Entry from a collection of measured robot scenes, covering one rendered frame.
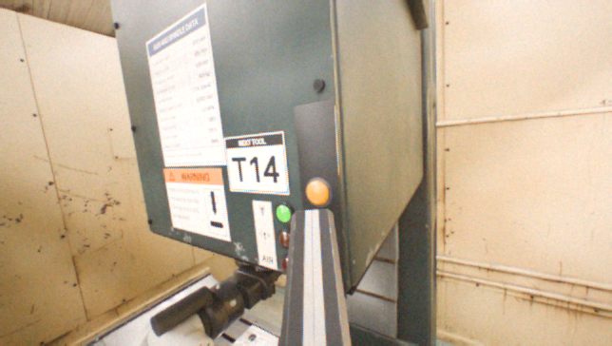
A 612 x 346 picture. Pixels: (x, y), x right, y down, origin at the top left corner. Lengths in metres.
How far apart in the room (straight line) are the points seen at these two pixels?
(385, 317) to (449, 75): 1.06
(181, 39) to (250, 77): 0.14
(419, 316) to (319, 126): 0.98
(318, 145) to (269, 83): 0.09
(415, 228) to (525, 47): 0.81
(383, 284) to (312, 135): 0.87
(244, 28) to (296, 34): 0.07
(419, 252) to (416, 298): 0.19
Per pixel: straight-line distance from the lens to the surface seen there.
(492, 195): 1.27
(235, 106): 0.30
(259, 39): 0.28
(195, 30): 0.38
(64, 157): 1.44
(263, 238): 0.30
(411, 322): 1.15
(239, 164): 0.30
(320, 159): 0.22
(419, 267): 1.01
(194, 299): 0.51
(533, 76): 1.27
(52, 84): 1.48
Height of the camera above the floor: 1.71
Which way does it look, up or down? 8 degrees down
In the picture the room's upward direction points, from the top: 5 degrees counter-clockwise
